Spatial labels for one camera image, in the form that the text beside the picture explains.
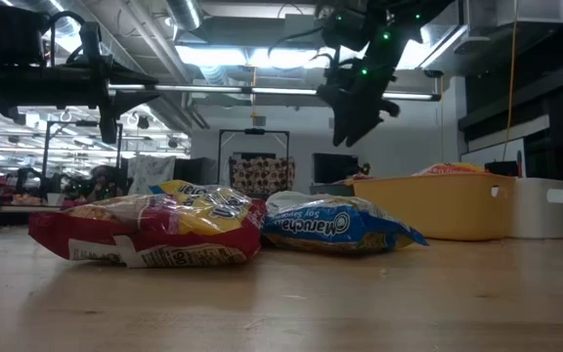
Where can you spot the orange Maruchan noodle pack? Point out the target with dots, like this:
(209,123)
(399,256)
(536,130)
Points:
(447,169)

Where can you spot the white cloth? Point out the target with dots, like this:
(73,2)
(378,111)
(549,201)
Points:
(149,173)

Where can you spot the round silver ceiling duct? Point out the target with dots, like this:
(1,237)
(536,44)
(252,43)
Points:
(184,12)

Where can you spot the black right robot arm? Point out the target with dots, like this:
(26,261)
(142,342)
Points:
(399,19)

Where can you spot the black background robot arm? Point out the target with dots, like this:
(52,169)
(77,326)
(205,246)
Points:
(30,176)

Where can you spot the person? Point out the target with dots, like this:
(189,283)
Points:
(100,181)

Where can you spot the ceiling light panel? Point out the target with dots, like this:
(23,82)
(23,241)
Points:
(242,56)

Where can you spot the black cabinet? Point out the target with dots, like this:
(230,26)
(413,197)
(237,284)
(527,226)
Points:
(196,173)

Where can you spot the black robot station frame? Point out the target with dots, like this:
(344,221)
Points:
(254,131)

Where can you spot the black monitor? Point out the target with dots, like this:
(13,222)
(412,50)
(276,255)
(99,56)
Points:
(335,168)

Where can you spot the horizontal light bar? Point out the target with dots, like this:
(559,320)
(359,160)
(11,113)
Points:
(213,89)

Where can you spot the teal plastic bin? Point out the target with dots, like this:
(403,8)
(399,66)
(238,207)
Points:
(330,189)

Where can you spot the yellow plastic bin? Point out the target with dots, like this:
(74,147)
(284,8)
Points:
(433,210)

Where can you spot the patterned cloth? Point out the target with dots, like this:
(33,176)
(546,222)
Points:
(262,176)

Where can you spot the black frame stand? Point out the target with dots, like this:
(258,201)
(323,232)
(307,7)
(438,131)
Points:
(86,123)

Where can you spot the white ceiling duct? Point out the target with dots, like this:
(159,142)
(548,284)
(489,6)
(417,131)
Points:
(506,12)

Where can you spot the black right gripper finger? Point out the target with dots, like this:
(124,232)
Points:
(362,128)
(342,128)

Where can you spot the white plastic bin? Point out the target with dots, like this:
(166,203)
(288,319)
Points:
(535,210)

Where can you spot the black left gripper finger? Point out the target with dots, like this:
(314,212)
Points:
(127,76)
(127,101)

